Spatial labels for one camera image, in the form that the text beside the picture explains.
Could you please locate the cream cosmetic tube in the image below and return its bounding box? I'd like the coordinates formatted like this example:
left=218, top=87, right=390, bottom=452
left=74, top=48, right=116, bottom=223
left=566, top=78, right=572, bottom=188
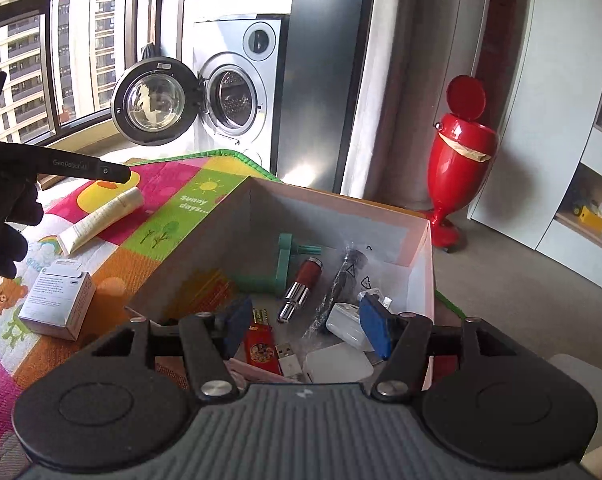
left=57, top=188, right=144, bottom=256

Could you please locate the colourful cartoon play mat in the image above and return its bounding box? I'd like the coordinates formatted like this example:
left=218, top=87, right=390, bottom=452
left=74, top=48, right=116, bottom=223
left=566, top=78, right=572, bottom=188
left=0, top=148, right=467, bottom=461

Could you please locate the red and silver cylinder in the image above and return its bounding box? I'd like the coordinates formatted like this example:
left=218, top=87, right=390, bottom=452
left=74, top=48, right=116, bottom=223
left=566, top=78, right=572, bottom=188
left=277, top=257, right=323, bottom=324

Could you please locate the green plastic clip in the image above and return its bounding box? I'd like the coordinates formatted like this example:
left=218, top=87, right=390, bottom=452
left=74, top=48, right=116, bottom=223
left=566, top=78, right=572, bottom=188
left=231, top=233, right=322, bottom=297

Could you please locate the black gloved left hand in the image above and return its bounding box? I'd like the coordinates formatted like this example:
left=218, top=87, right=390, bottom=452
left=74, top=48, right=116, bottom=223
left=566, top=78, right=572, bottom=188
left=0, top=172, right=44, bottom=278

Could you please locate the pink cardboard box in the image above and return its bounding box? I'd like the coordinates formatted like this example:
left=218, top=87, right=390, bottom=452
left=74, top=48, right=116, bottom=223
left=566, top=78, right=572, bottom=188
left=126, top=177, right=435, bottom=386

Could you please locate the white product box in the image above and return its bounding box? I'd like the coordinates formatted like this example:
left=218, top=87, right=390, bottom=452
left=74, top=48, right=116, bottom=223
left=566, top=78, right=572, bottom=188
left=18, top=259, right=95, bottom=341

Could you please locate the white USB cable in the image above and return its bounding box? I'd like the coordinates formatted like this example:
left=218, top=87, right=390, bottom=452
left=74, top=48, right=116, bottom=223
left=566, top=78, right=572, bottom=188
left=274, top=341, right=305, bottom=380

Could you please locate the white USB charger cube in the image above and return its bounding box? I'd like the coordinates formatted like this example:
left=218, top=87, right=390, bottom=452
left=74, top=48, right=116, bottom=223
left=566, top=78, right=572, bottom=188
left=326, top=294, right=392, bottom=360

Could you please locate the round washing machine door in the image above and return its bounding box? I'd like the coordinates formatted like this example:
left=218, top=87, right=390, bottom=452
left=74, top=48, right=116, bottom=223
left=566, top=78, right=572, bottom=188
left=110, top=56, right=203, bottom=146

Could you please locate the white TV cabinet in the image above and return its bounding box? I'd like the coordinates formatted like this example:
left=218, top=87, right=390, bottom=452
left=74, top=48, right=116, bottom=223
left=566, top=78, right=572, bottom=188
left=468, top=0, right=602, bottom=288

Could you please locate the red pedestal trash bin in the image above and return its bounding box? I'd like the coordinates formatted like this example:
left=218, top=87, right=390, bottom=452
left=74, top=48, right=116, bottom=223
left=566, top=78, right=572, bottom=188
left=426, top=75, right=498, bottom=252

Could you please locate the white washing machine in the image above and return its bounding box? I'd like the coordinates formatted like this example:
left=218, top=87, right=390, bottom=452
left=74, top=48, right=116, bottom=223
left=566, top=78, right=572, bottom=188
left=191, top=14, right=288, bottom=172

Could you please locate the grey travel plug adapter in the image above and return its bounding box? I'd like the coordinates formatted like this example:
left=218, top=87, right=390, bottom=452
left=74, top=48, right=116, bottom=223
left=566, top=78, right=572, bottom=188
left=302, top=342, right=374, bottom=384

